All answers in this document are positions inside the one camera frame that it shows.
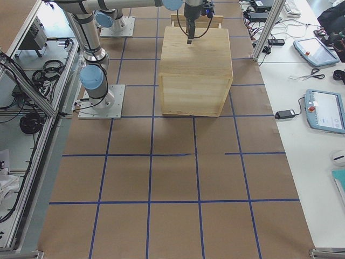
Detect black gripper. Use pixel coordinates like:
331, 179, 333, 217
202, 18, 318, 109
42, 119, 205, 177
184, 0, 214, 45

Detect wooden drawer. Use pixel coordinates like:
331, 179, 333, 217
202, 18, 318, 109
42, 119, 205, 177
170, 13, 224, 29

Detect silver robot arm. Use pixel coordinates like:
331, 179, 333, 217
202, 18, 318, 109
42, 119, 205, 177
95, 9, 126, 32
54, 1, 214, 110

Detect wooden drawer cabinet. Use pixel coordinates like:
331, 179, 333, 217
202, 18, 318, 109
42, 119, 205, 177
158, 26, 233, 117

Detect blue teach pendant far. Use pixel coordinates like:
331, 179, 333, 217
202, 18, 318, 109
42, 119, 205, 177
293, 37, 340, 67

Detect blue teach pendant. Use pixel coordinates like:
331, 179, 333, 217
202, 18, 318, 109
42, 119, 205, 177
293, 37, 340, 67
305, 89, 344, 134

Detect black power adapter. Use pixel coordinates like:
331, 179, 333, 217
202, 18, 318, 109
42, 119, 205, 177
274, 110, 296, 120

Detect black scissors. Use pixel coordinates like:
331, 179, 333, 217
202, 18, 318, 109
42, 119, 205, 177
299, 68, 325, 80

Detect blue teach pendant near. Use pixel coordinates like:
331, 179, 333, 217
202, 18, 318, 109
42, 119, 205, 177
305, 89, 344, 134

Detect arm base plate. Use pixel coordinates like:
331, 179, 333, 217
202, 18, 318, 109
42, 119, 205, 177
78, 84, 126, 119
100, 16, 135, 38

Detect aluminium frame post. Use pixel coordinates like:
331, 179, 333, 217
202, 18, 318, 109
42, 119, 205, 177
252, 0, 285, 61

